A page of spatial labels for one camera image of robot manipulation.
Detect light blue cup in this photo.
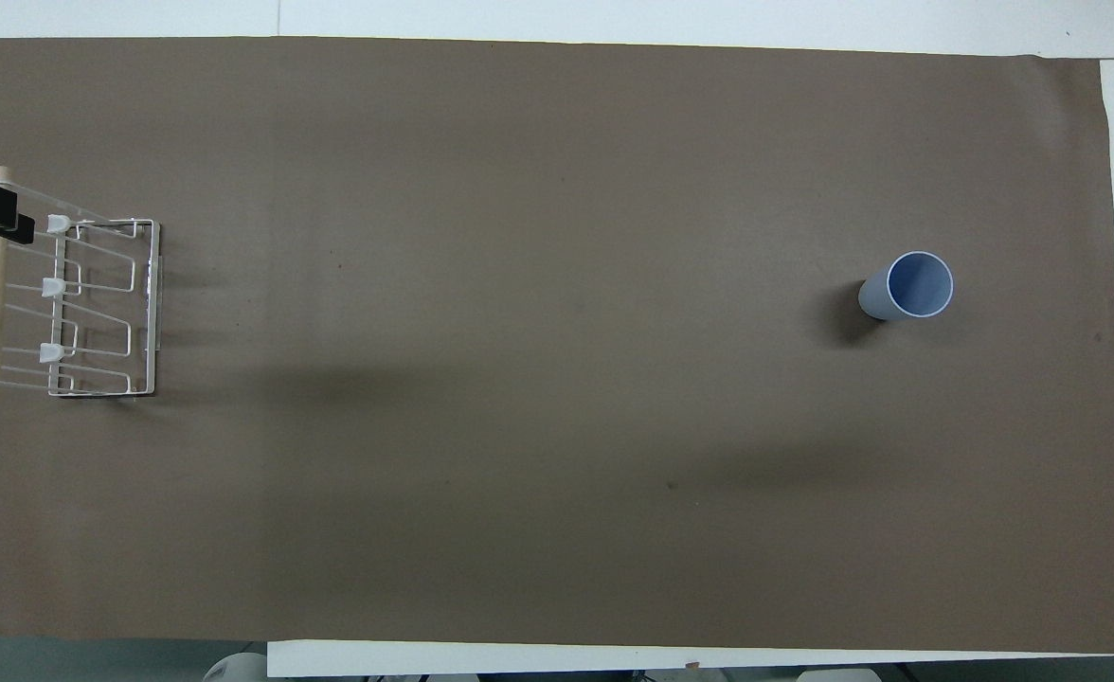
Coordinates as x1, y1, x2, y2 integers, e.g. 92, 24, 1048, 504
857, 250, 955, 323

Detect white wire cup holder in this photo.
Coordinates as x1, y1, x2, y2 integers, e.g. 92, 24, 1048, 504
0, 166, 164, 402

